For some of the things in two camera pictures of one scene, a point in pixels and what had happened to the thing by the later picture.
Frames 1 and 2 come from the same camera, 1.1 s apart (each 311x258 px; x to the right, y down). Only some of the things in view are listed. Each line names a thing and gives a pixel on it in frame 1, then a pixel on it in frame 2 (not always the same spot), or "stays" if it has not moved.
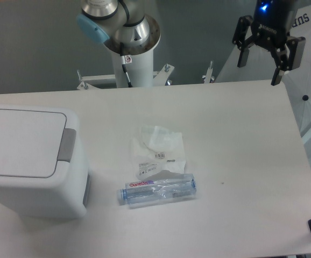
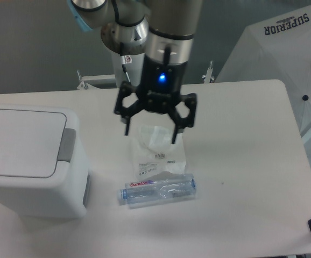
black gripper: (272, 20) to (161, 86)
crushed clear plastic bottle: (171, 188) stays
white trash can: (35, 161) stays
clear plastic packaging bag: (157, 153) stays
